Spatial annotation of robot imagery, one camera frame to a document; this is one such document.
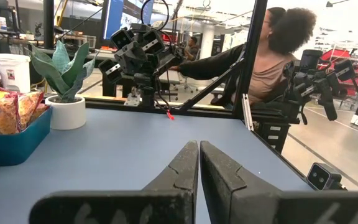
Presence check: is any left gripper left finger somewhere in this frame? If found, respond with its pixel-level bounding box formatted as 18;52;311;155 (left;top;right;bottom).
29;140;200;224

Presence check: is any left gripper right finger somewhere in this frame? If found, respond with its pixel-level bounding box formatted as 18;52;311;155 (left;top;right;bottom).
200;141;358;224

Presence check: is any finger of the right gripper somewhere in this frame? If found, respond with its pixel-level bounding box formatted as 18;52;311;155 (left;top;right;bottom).
111;28;134;50
143;30;166;54

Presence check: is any computer monitor blue screen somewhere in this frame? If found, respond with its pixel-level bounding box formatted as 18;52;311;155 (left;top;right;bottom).
103;0;155;40

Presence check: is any person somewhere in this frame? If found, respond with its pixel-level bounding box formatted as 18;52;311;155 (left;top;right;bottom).
169;6;318;108
183;36;200;62

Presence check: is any green snake plant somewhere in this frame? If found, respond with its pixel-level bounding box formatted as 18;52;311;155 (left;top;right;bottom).
26;40;101;103

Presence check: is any black control box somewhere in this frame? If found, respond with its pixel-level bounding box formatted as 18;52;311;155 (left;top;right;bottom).
256;123;291;155

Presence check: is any white plant pot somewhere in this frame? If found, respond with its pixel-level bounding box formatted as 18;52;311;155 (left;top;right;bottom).
44;95;87;131

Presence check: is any white plastic bucket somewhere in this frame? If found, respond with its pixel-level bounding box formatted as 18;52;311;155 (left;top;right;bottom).
0;53;32;94

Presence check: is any blue plastic bin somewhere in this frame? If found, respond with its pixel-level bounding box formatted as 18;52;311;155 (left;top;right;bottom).
0;105;53;167

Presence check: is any red covered table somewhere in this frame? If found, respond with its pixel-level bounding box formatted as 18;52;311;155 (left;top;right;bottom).
320;48;351;63

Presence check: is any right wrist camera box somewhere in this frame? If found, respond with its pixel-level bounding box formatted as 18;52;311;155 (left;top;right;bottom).
99;58;123;84

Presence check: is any black camera stand pole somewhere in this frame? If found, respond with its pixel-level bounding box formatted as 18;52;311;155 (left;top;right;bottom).
43;0;55;50

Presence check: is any table-level camera box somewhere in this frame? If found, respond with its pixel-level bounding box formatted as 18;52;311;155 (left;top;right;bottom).
306;162;347;191

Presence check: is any black aluminium table frame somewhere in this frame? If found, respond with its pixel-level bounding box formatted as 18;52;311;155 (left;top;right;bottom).
42;0;347;192

